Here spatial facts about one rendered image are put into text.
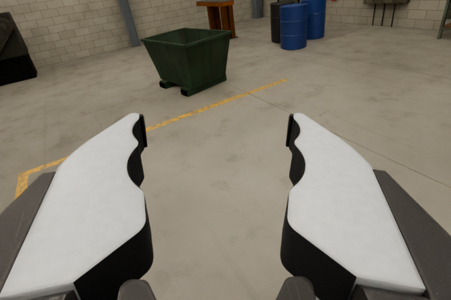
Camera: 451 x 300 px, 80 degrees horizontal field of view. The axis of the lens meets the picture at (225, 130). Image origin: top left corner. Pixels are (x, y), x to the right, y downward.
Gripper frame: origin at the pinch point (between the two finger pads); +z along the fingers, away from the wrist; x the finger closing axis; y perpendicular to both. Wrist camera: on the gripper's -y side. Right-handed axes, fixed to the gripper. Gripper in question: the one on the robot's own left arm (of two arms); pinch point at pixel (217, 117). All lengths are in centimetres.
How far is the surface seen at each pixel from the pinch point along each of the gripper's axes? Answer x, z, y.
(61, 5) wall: -427, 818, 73
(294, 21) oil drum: 163, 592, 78
